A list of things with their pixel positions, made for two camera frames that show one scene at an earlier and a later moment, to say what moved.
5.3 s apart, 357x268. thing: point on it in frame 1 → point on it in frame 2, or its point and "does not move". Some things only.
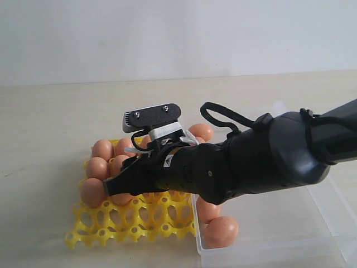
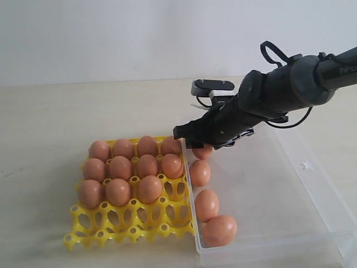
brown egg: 115,166 does not move
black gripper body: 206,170 → 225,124
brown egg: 220,231 does not move
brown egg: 121,144 does not move
